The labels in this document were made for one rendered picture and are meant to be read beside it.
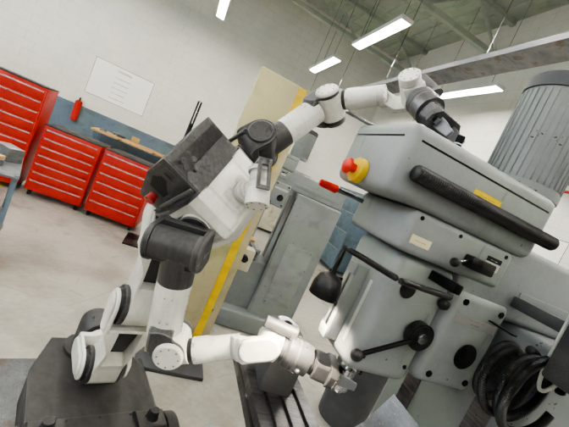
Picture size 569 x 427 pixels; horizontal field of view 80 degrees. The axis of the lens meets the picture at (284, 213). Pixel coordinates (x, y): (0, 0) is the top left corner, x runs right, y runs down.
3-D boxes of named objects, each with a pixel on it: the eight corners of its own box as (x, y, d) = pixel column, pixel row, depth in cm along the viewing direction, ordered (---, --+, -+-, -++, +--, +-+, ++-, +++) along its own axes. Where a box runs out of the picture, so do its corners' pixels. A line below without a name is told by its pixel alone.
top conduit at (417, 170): (417, 181, 67) (424, 164, 66) (404, 178, 71) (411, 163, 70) (555, 252, 82) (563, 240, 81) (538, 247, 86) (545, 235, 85)
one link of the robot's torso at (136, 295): (103, 312, 127) (146, 196, 126) (149, 315, 138) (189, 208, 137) (110, 333, 115) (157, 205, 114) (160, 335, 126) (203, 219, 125)
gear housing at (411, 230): (397, 249, 74) (417, 207, 73) (348, 222, 97) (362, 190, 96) (499, 291, 86) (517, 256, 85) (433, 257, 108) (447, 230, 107)
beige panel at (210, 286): (131, 368, 240) (261, 57, 216) (139, 335, 277) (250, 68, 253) (201, 381, 257) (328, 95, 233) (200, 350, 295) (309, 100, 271)
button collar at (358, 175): (355, 181, 78) (366, 158, 78) (344, 178, 84) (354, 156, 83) (361, 185, 79) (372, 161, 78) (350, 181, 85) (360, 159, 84)
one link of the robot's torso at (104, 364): (70, 359, 140) (114, 277, 124) (120, 358, 152) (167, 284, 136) (68, 396, 129) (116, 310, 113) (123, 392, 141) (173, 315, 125)
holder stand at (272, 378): (257, 390, 118) (280, 340, 116) (252, 352, 140) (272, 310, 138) (288, 398, 121) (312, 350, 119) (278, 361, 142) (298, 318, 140)
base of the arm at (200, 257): (138, 269, 85) (136, 236, 78) (162, 237, 95) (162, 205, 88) (196, 286, 85) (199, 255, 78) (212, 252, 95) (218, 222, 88)
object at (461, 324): (415, 382, 85) (462, 290, 82) (367, 329, 108) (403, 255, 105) (467, 395, 91) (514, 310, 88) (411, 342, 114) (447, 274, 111)
